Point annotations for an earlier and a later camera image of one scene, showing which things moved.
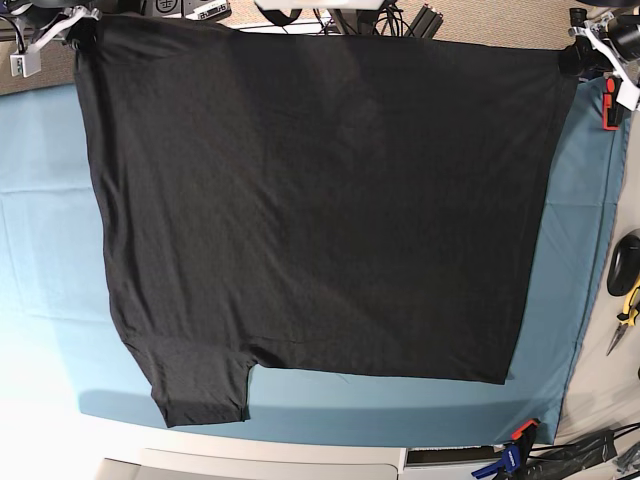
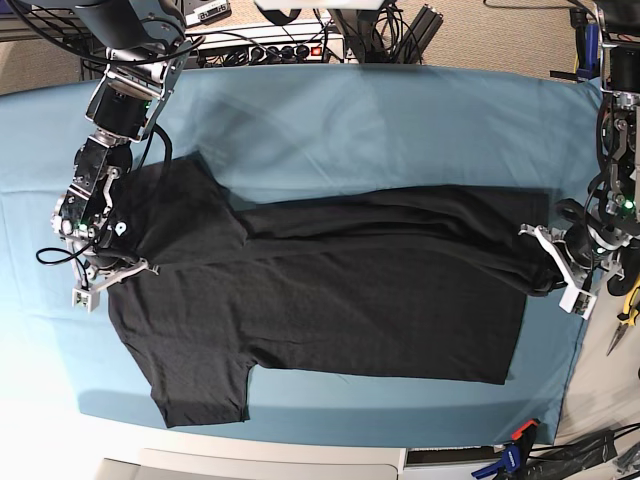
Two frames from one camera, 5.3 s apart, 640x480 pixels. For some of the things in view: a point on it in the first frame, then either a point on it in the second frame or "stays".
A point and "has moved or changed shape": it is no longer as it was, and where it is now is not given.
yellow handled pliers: (631, 311) stays
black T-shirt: (317, 199) has moved or changed shape
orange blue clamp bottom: (516, 453) stays
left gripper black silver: (81, 23) → (96, 266)
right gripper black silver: (618, 37) → (583, 247)
